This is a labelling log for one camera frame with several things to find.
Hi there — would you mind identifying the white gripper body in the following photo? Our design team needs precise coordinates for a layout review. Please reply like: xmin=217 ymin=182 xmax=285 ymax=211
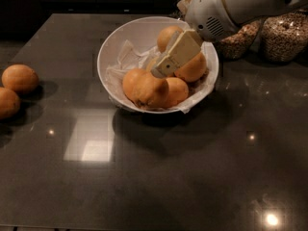
xmin=177 ymin=0 xmax=241 ymax=42

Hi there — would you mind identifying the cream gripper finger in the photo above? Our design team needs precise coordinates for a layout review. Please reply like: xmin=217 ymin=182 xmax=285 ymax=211
xmin=151 ymin=29 xmax=203 ymax=78

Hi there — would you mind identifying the orange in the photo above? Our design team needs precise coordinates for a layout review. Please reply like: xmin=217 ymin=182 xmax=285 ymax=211
xmin=133 ymin=72 xmax=169 ymax=109
xmin=122 ymin=68 xmax=146 ymax=103
xmin=164 ymin=77 xmax=189 ymax=108
xmin=174 ymin=52 xmax=207 ymax=83
xmin=2 ymin=64 xmax=39 ymax=94
xmin=146 ymin=58 xmax=176 ymax=78
xmin=0 ymin=88 xmax=21 ymax=119
xmin=157 ymin=25 xmax=183 ymax=53

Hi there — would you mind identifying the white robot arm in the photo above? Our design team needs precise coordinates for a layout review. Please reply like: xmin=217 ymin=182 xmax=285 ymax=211
xmin=151 ymin=0 xmax=308 ymax=78

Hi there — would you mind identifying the orange at bowl top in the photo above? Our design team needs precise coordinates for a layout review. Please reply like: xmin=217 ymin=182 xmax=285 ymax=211
xmin=157 ymin=25 xmax=183 ymax=53

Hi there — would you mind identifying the white bowl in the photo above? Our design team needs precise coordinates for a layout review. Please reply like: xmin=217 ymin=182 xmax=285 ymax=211
xmin=96 ymin=15 xmax=220 ymax=115

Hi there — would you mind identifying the middle glass cereal jar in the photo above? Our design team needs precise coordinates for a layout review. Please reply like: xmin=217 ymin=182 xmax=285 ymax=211
xmin=214 ymin=20 xmax=261 ymax=60

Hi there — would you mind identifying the white paper liner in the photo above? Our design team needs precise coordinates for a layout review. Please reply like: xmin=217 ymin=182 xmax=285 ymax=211
xmin=104 ymin=24 xmax=216 ymax=115

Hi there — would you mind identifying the right glass cereal jar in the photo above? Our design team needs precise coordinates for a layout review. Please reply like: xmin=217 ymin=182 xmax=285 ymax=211
xmin=259 ymin=10 xmax=308 ymax=63

